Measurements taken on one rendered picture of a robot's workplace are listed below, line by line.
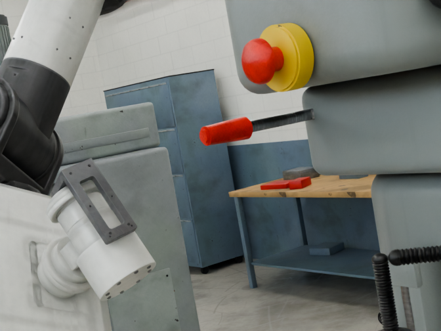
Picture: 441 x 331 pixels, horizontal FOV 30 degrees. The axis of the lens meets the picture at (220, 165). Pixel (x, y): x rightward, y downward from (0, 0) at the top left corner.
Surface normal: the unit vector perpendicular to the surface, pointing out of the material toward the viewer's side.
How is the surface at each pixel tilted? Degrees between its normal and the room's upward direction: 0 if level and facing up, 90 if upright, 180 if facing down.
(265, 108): 90
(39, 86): 82
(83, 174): 60
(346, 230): 90
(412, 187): 67
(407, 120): 90
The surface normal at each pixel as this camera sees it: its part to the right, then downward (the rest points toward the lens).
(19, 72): -0.23, -0.38
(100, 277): -0.53, 0.14
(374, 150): -0.80, 0.19
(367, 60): -0.47, 0.60
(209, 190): 0.56, -0.03
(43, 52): 0.28, -0.22
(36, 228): 0.61, -0.59
